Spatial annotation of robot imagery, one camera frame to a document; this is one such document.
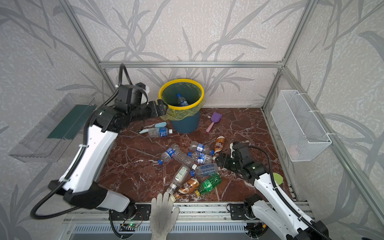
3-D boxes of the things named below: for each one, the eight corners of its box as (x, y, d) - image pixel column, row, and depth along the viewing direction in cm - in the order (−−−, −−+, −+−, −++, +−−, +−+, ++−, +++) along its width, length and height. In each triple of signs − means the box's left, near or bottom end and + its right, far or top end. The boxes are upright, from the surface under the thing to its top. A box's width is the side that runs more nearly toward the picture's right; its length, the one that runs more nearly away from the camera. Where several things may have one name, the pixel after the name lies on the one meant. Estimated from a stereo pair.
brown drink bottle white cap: (214, 153, 96) (214, 149, 93) (215, 139, 104) (215, 135, 100) (223, 154, 96) (224, 151, 92) (224, 140, 103) (225, 136, 99)
